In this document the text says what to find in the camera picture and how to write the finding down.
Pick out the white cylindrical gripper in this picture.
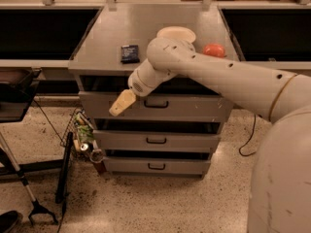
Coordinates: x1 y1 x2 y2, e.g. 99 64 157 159
109 69 156 117

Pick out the dark tray stand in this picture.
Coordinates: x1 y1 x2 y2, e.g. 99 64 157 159
0 68 41 123

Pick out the black shoe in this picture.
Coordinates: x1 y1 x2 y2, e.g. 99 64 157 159
0 211 22 233

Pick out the grey drawer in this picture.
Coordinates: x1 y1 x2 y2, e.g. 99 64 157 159
94 130 220 152
104 157 211 176
79 91 233 122

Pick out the black power cable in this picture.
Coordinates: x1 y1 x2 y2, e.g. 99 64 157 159
238 114 259 157

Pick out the white ceramic bowl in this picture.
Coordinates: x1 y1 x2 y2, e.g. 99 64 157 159
156 26 196 43

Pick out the grey middle drawer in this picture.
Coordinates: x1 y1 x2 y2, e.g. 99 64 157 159
94 130 220 152

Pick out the grey bottom drawer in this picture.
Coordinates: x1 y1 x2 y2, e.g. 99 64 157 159
104 157 211 176

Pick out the black flat bar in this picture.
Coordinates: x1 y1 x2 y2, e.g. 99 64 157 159
55 132 73 204

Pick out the dark blue snack packet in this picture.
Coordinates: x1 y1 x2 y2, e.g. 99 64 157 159
121 45 140 63

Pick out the orange apple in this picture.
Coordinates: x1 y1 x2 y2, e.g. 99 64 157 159
202 44 225 58

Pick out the wire basket with items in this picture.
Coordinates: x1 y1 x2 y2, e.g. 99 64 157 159
60 109 94 160

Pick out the grey drawer cabinet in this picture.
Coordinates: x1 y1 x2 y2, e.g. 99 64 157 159
67 3 241 180

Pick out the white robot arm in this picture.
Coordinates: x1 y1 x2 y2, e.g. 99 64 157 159
109 38 311 233

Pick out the grey top drawer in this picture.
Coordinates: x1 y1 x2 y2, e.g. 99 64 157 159
79 91 233 122

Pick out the red cup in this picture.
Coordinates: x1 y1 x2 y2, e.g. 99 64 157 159
89 149 106 174

